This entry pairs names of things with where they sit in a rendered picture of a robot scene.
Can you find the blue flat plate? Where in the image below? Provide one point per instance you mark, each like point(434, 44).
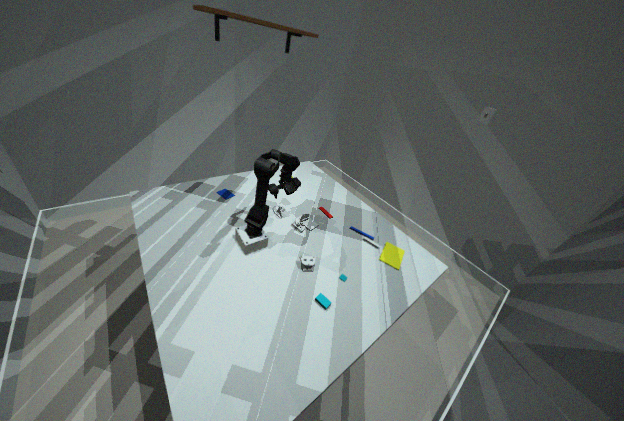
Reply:
point(225, 194)

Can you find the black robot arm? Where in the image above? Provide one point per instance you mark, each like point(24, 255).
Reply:
point(264, 170)

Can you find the yellow flat plate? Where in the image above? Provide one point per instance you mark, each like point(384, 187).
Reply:
point(392, 256)

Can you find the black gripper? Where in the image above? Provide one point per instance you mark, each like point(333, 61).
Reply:
point(273, 189)

